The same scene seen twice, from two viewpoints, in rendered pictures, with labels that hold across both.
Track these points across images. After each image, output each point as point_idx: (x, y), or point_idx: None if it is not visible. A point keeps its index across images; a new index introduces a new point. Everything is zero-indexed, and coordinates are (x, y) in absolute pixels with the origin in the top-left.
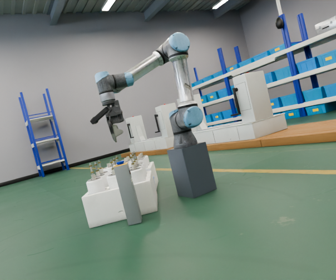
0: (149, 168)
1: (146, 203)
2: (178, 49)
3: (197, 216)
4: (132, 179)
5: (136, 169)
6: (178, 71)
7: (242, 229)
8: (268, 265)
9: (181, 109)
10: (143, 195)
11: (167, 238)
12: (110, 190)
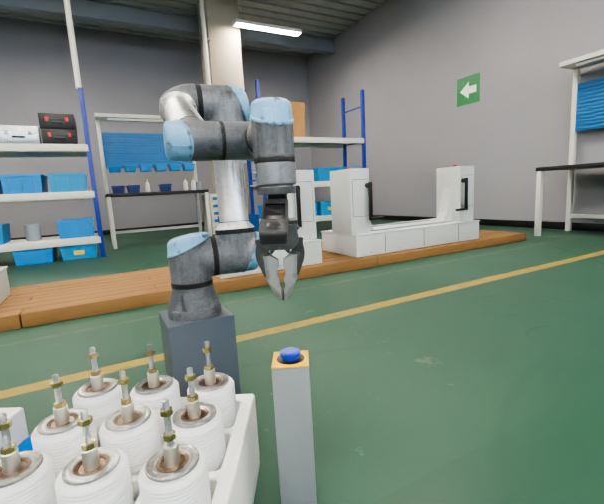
0: (21, 410)
1: (255, 454)
2: (250, 120)
3: (359, 411)
4: (231, 406)
5: (229, 378)
6: (240, 160)
7: (436, 382)
8: (530, 379)
9: (245, 235)
10: (254, 437)
11: (435, 442)
12: (238, 462)
